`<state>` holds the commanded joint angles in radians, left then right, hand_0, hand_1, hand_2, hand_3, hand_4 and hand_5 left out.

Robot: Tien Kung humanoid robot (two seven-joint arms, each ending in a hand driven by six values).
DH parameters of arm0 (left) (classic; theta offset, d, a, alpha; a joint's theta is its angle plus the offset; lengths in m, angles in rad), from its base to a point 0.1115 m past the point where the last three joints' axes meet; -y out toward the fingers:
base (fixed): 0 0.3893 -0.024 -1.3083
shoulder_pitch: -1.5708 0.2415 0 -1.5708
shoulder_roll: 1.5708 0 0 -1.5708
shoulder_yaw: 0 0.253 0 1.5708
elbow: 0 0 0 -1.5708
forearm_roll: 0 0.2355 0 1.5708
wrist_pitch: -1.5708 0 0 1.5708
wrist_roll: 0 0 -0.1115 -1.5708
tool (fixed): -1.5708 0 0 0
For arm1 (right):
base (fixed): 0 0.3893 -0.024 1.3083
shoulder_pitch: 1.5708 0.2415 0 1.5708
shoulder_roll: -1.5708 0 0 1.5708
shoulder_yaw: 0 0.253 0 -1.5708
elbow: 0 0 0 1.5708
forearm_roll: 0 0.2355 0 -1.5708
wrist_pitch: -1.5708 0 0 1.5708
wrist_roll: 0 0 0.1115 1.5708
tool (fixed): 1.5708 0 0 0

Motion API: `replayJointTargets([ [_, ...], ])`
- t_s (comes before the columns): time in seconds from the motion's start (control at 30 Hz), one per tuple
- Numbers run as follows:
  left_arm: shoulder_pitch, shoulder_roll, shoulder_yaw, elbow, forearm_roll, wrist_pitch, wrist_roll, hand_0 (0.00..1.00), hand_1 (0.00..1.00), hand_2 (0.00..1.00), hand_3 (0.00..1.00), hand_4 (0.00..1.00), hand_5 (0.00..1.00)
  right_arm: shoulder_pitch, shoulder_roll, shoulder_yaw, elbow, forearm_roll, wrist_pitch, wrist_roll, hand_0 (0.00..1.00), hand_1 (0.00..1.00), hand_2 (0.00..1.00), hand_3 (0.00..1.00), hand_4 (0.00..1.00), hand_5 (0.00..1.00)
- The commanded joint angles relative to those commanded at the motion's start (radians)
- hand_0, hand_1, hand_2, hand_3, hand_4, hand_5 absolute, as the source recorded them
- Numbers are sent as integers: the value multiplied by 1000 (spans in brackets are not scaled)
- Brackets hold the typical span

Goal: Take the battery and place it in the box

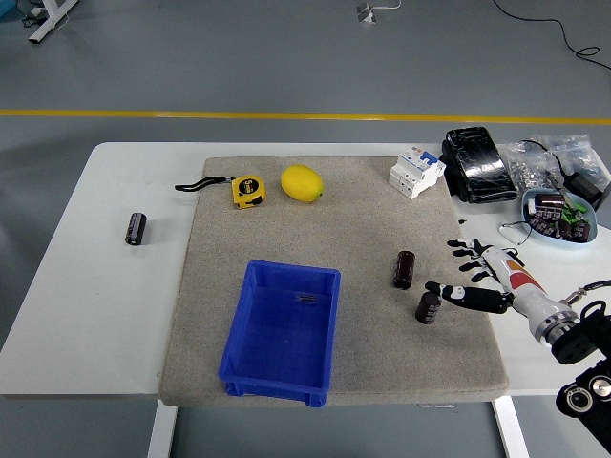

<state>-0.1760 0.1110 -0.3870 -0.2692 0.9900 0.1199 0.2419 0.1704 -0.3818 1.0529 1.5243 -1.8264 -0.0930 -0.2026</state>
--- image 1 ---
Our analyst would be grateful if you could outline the thin black wire loop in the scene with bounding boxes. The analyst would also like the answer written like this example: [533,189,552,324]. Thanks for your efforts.
[499,219,534,247]

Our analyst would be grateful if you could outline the grey-brown felt mat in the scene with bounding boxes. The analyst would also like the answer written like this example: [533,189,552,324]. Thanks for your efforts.
[157,156,510,408]

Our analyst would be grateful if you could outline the black floor cable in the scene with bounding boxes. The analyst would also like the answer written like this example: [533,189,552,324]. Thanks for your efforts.
[491,0,611,73]

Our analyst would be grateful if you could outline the black plastic-wrapped device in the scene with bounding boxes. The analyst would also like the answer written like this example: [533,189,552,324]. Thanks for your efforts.
[438,126,519,204]

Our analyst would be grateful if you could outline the white circuit breaker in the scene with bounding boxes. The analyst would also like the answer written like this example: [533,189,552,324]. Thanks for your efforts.
[388,146,447,201]

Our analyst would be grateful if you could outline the clear bag of nuts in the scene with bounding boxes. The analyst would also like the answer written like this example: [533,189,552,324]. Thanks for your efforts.
[503,140,564,193]

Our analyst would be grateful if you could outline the large dark brown capacitor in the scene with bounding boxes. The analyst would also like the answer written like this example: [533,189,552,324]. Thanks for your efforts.
[534,192,567,214]

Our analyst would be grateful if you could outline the dark brown cylindrical battery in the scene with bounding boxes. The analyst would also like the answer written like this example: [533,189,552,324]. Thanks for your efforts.
[392,250,416,290]
[414,291,441,325]
[124,212,148,247]

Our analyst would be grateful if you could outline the green plastic connectors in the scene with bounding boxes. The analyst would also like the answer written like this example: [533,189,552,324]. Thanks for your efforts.
[560,202,588,224]

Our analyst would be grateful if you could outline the white table leg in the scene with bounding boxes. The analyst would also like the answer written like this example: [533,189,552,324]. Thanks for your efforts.
[492,396,530,458]
[146,399,179,458]

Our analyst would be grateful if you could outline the yellow lemon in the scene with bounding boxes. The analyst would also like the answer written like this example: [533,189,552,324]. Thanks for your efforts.
[280,163,325,203]

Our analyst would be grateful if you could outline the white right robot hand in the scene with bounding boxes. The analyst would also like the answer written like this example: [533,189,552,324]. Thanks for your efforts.
[424,238,562,333]

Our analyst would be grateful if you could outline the black power adapter with cable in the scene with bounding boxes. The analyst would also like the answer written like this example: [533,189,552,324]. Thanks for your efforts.
[520,138,611,212]

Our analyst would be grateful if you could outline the silver floor socket with cable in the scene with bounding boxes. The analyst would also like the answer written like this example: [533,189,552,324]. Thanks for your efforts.
[355,0,402,24]

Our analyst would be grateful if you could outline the light blue bowl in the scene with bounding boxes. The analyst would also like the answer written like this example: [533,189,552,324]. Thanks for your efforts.
[520,188,600,250]

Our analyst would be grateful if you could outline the yellow tape measure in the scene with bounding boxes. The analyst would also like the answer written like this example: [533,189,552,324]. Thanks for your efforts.
[174,175,267,211]

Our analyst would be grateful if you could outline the white background desk foot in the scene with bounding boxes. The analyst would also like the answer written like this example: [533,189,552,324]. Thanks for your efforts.
[27,0,80,47]

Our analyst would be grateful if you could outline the blue plastic box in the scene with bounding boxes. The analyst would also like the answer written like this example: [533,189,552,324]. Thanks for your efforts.
[218,259,342,410]

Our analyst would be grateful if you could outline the clear bag of screws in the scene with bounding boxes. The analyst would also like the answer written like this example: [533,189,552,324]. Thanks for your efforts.
[530,134,611,185]

